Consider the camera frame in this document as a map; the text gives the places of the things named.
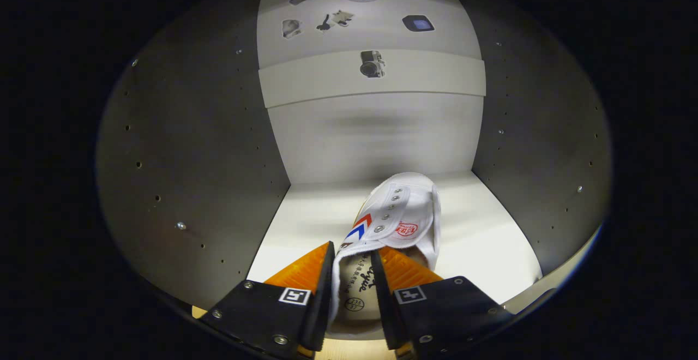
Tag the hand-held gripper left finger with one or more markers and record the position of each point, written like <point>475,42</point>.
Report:
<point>322,305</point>

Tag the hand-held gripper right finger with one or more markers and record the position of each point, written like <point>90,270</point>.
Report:
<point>384,316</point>

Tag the white canvas shoe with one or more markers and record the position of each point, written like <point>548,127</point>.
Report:
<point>406,212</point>

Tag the grey shoe cabinet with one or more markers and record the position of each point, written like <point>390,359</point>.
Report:
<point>191,158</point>

